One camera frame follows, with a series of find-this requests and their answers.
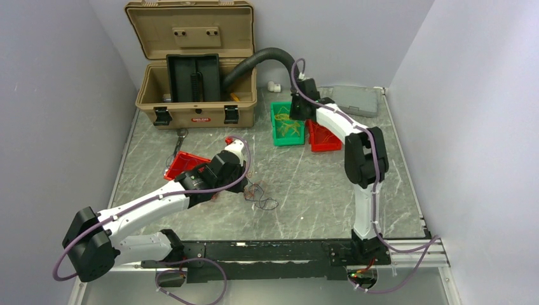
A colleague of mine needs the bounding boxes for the yellow cable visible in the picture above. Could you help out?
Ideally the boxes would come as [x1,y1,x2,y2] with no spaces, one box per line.
[275,103,294,123]
[275,107,302,138]

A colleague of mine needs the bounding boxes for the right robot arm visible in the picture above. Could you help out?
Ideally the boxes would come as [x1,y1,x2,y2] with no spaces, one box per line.
[289,76,391,265]

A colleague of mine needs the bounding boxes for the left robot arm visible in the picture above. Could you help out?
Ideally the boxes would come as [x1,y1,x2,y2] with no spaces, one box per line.
[53,141,252,282]

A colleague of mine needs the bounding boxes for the white pipe elbow fitting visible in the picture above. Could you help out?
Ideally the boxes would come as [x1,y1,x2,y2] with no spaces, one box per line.
[267,81,282,93]

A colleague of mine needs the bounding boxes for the green plastic bin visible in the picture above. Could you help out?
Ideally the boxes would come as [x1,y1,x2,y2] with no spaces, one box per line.
[270,102,305,147]

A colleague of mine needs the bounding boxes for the red plastic bin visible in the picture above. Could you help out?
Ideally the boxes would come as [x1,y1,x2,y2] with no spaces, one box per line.
[306,119,342,153]

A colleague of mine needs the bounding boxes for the red flat bin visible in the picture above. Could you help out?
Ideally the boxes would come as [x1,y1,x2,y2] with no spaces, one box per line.
[163,151,210,180]

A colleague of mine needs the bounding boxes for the metal wrench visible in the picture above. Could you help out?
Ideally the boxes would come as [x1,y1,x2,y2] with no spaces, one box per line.
[172,128,189,160]

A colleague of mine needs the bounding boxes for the grey plastic case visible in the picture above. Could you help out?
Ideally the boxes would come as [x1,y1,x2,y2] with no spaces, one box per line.
[331,86,381,118]

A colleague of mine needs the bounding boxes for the yellow tool in toolbox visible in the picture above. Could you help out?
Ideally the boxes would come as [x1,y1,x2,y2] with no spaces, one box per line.
[230,93,240,102]

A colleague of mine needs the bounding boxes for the black toolbox tray insert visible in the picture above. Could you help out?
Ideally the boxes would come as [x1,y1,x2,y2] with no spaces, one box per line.
[166,53,221,103]

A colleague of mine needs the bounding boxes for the tan plastic toolbox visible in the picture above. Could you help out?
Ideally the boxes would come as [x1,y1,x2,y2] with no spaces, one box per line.
[125,1,257,130]

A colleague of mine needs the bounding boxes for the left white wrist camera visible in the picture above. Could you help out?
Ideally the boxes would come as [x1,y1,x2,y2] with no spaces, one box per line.
[224,137,246,165]

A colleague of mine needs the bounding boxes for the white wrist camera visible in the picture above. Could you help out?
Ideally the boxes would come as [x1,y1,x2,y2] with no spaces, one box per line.
[297,72,310,82]
[224,137,246,165]

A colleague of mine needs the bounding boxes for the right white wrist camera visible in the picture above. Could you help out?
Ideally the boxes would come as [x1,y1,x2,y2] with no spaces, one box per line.
[297,72,310,82]

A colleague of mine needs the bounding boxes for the black corrugated hose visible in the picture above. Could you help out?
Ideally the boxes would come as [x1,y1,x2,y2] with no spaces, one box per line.
[222,47,303,95]

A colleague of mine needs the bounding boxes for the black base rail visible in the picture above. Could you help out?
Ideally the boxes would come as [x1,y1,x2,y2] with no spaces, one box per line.
[140,238,392,283]

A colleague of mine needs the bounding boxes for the aluminium frame profile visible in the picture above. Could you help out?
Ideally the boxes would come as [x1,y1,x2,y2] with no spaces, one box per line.
[387,239,450,268]

